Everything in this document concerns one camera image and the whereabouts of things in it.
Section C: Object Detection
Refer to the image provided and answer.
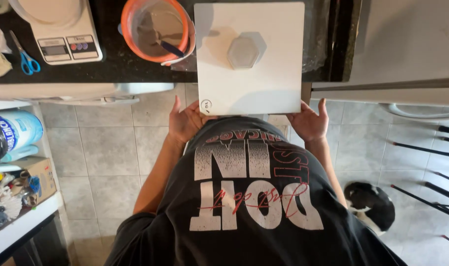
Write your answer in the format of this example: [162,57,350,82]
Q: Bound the person's left hand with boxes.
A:
[168,95,218,145]

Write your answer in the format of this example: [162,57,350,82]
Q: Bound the white shelf with supplies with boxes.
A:
[0,99,74,266]

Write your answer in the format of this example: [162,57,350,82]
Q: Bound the white kitchen scale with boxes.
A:
[8,0,103,66]

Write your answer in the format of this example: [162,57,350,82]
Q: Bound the white square board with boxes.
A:
[194,2,306,116]

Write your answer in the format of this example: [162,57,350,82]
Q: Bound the translucent hexagonal silicone mold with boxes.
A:
[227,36,260,70]

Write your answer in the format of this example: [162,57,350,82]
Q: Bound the black and white cat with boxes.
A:
[344,181,396,236]

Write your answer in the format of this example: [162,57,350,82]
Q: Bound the orange rimmed mixing bowl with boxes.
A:
[121,0,196,67]

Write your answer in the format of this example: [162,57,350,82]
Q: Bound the person's right hand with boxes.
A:
[287,98,329,144]

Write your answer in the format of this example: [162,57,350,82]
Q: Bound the black metal chair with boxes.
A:
[390,125,449,249]

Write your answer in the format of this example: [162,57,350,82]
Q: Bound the person's black printed t-shirt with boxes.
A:
[104,116,409,266]

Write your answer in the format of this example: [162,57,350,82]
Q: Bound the blue handled spoon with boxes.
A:
[155,36,187,58]

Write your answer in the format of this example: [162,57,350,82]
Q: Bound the clear plastic sheet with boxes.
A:
[302,0,331,73]

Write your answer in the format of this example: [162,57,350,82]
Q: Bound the blue handled scissors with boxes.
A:
[9,30,41,76]

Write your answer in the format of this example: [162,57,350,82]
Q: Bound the white round container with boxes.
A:
[379,103,449,121]

